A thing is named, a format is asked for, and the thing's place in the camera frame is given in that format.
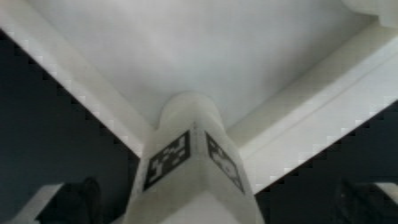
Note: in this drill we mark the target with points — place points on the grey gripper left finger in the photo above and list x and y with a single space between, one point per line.
65 204

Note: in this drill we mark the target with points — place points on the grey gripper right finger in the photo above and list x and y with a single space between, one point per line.
365 203

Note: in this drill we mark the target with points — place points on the white table leg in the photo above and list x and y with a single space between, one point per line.
191 188
381 8

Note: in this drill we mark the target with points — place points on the white square tabletop tray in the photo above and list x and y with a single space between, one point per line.
290 58

